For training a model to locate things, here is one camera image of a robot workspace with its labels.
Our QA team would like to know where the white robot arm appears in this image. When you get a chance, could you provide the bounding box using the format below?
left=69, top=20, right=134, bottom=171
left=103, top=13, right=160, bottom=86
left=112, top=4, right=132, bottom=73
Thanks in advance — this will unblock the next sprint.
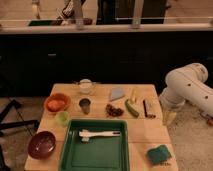
left=159, top=63, right=213, bottom=126

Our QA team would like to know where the metal cup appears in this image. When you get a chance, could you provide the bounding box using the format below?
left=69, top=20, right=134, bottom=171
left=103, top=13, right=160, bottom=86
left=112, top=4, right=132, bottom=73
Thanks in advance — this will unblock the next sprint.
left=79, top=98, right=91, bottom=114

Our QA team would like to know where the small green cup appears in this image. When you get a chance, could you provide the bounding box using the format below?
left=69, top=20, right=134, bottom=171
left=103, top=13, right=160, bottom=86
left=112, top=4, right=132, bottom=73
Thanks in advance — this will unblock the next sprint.
left=55, top=111, right=69, bottom=127

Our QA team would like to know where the green sponge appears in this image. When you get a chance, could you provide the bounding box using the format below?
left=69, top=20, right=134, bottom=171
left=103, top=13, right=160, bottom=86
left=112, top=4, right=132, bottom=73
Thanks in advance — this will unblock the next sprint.
left=147, top=145, right=172, bottom=165

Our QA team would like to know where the green cucumber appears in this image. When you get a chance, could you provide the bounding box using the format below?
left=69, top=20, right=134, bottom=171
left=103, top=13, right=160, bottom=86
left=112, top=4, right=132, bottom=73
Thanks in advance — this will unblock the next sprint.
left=125, top=99, right=139, bottom=118

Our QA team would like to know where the bunch of dark grapes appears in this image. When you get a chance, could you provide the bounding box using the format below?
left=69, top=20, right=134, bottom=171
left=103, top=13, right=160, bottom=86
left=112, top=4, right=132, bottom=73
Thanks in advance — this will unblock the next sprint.
left=105, top=104, right=124, bottom=117

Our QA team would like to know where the grey blue wedge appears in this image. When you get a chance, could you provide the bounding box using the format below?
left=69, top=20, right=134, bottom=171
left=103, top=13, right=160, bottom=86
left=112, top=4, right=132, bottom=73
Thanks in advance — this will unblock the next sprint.
left=109, top=88, right=125, bottom=101

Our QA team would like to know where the green plastic tray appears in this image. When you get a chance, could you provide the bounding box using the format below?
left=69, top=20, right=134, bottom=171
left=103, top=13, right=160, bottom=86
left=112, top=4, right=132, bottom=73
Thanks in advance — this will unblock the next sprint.
left=58, top=119, right=130, bottom=171

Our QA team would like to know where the white spatula utensil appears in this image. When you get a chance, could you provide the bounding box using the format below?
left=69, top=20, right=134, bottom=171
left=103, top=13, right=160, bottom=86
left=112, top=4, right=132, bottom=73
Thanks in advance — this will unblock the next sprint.
left=78, top=130, right=121, bottom=142

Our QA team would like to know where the clear glass jar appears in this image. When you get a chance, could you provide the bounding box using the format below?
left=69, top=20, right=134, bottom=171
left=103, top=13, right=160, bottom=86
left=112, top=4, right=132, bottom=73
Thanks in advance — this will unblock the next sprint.
left=79, top=79, right=94, bottom=94

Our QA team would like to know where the orange fruit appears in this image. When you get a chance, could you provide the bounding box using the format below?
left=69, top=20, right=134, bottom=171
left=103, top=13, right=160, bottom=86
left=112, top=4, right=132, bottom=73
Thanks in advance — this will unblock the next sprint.
left=48, top=100, right=64, bottom=111

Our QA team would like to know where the orange bowl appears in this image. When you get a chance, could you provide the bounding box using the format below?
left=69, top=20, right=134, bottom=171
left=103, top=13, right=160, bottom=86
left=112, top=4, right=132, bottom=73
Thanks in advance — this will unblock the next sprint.
left=44, top=93, right=71, bottom=113

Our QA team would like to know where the maroon bowl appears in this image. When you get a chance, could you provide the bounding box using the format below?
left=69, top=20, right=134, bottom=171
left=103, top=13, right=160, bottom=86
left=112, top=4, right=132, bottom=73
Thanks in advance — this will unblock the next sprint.
left=28, top=131, right=56, bottom=160

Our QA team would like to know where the black folding stand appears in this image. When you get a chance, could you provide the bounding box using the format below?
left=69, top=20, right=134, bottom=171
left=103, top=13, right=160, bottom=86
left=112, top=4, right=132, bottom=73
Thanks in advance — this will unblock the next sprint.
left=0, top=98, right=40, bottom=171

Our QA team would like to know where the dark counter cabinet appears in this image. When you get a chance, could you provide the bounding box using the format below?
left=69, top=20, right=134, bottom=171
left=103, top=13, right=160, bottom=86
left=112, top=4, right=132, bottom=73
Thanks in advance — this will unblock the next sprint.
left=0, top=31, right=213, bottom=97

